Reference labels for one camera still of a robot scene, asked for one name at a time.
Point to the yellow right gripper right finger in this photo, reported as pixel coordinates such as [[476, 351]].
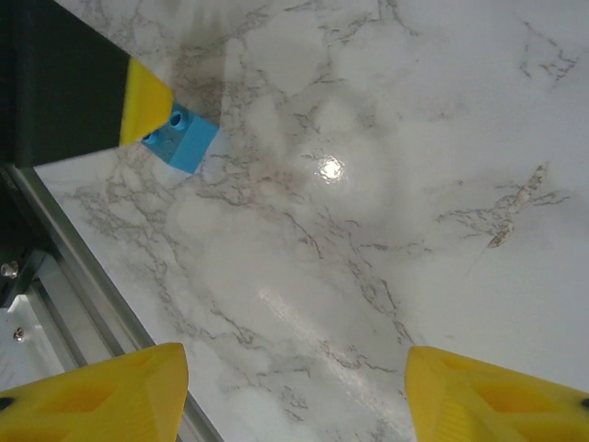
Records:
[[497, 410]]

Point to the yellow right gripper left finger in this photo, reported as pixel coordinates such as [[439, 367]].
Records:
[[92, 405]]

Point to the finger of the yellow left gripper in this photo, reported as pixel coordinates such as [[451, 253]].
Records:
[[145, 103]]

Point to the blue lego brick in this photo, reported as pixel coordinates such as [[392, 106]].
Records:
[[193, 143]]

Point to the long aluminium base rail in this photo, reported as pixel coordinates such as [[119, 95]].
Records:
[[64, 239]]

